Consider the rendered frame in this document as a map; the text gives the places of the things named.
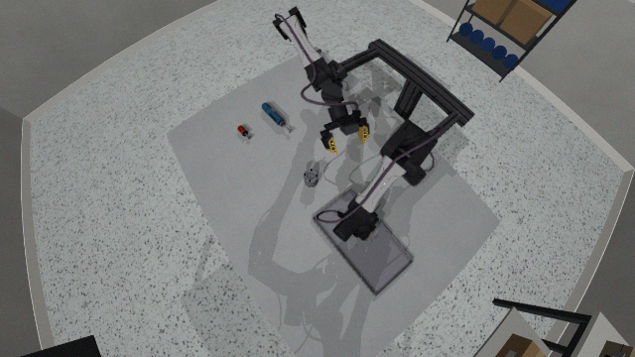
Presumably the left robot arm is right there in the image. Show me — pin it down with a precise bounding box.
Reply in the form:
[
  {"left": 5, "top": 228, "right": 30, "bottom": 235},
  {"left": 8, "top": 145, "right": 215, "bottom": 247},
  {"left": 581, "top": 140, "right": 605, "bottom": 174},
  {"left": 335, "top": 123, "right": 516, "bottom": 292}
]
[{"left": 332, "top": 119, "right": 438, "bottom": 242}]

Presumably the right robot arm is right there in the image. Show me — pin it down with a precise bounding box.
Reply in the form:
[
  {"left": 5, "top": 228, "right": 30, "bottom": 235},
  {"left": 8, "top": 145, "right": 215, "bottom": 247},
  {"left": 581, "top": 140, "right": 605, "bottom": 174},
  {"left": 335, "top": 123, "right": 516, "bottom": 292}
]
[{"left": 273, "top": 6, "right": 362, "bottom": 136}]

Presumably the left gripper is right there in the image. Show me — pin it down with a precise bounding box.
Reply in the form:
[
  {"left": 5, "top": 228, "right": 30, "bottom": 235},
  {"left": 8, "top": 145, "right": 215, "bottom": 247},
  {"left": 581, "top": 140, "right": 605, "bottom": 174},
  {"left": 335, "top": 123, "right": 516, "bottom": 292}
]
[{"left": 353, "top": 217, "right": 379, "bottom": 241}]

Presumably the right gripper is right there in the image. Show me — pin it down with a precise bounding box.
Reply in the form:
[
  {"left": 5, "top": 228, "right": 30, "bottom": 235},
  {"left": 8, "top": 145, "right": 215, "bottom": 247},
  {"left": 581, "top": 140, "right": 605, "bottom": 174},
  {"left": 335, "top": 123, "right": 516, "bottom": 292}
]
[{"left": 320, "top": 105, "right": 370, "bottom": 154}]

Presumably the red and black screwdriver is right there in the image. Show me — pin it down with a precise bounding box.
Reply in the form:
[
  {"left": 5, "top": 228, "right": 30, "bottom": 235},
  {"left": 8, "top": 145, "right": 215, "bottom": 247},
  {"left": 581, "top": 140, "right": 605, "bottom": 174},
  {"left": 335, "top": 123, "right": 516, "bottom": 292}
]
[{"left": 237, "top": 126, "right": 251, "bottom": 139}]

